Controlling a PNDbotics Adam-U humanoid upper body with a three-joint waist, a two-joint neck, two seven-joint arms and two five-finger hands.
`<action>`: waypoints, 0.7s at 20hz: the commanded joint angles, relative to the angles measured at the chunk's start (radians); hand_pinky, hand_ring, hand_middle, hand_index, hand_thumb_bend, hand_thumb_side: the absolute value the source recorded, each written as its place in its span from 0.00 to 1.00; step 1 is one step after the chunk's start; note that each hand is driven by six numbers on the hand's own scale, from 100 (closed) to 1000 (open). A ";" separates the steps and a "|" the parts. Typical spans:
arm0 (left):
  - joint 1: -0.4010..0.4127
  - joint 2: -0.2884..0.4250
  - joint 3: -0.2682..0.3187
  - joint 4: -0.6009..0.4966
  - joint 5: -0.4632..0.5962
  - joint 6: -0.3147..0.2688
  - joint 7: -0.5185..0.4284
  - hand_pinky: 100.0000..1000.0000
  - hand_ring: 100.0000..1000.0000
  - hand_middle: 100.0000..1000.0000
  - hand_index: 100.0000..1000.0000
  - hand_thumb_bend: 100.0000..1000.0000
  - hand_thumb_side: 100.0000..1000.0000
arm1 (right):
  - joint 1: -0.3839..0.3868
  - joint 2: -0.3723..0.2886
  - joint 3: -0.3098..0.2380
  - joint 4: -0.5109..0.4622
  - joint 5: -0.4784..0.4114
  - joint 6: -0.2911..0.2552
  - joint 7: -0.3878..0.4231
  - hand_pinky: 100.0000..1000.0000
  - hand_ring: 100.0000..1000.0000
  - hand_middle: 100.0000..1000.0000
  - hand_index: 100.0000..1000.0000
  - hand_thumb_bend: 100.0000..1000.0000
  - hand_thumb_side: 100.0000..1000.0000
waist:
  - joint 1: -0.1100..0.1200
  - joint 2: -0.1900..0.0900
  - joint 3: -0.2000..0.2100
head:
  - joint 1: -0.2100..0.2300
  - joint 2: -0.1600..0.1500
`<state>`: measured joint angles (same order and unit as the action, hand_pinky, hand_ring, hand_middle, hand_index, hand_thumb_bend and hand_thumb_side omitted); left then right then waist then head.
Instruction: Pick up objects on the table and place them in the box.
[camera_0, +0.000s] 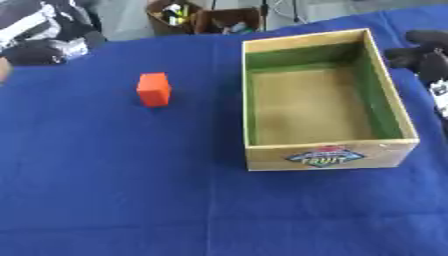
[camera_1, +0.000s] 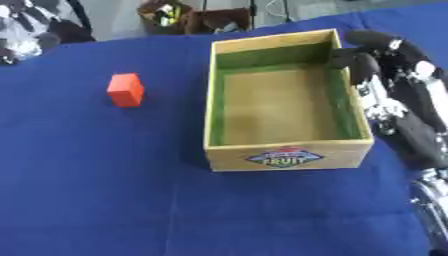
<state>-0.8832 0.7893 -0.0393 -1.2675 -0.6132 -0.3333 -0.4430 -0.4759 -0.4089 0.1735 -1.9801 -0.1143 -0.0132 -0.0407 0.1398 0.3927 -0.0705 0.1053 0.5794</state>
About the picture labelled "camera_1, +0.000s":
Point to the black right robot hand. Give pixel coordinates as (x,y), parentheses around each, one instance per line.
(417,131)

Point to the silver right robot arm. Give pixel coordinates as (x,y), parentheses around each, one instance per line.
(433,206)

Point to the tan box with green inside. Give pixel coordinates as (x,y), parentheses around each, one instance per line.
(280,103)

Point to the black tripod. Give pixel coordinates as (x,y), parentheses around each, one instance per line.
(256,10)

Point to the brown bag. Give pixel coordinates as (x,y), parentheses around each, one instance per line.
(195,18)

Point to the orange block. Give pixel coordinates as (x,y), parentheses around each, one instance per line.
(125,90)

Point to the black and white patterned bag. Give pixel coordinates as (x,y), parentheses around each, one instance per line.
(32,28)

